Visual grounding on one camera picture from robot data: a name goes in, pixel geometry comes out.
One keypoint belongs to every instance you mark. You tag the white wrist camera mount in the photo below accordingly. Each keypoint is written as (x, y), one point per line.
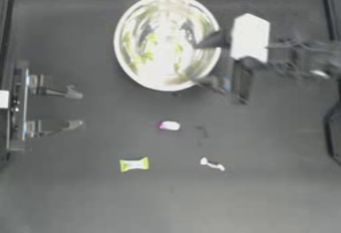
(4, 99)
(250, 36)

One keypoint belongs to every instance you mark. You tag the steel bowl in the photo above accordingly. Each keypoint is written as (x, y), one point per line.
(164, 41)

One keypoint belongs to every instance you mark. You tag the green candy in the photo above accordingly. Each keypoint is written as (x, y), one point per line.
(148, 56)
(177, 49)
(133, 164)

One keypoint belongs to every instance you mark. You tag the purple white candy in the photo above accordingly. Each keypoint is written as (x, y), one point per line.
(169, 125)

